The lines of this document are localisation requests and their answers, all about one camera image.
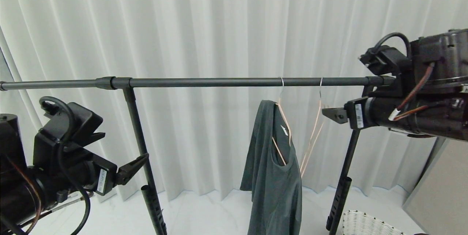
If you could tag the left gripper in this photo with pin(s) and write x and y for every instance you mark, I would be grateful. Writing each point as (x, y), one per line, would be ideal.
(73, 176)

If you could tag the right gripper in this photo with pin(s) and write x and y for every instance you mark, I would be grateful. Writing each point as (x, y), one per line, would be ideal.
(420, 118)

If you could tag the pink clothes hanger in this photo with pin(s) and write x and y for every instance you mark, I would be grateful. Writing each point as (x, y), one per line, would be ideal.
(320, 88)
(286, 123)

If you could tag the dark grey long-sleeved shirt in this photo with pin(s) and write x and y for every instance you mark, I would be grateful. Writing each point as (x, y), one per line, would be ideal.
(270, 191)

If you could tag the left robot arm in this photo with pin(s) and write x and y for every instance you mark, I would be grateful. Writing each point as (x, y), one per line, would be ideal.
(11, 191)

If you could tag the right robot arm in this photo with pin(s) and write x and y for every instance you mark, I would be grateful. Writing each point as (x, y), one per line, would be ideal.
(438, 59)

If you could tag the white laundry basket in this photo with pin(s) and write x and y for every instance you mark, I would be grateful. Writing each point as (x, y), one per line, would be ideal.
(365, 226)

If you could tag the black clothes rack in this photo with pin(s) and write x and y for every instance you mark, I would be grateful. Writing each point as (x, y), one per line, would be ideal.
(219, 82)

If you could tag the white curtain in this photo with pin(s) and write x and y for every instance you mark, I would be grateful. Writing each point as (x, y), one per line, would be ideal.
(182, 26)

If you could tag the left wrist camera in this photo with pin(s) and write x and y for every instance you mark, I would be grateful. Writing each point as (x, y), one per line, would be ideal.
(76, 125)

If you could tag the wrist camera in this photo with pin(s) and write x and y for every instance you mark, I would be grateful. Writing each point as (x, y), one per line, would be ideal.
(76, 125)
(387, 63)

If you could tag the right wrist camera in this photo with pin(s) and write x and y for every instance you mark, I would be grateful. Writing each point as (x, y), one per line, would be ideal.
(387, 63)

